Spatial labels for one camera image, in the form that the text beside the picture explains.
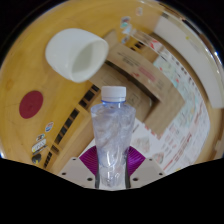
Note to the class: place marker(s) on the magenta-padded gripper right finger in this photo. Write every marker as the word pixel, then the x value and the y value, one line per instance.
pixel 148 170

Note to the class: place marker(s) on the clear plastic water bottle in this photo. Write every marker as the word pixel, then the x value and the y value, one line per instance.
pixel 113 133

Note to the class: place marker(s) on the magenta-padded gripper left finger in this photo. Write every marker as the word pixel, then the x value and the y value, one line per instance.
pixel 75 170

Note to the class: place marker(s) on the white cup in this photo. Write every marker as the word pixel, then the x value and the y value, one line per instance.
pixel 71 53

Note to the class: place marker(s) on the brown cardboard box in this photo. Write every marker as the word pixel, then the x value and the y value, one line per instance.
pixel 146 76

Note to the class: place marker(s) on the small dark round object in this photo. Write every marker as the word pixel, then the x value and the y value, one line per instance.
pixel 36 158

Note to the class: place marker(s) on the white rectangular card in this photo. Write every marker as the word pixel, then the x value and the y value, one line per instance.
pixel 39 146

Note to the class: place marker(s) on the wall of paper posters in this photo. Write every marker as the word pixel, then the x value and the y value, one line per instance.
pixel 180 126

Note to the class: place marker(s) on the wooden slotted rail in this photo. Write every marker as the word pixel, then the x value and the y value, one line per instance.
pixel 71 115

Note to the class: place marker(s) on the flat round red coaster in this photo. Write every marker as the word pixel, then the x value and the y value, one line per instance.
pixel 31 104

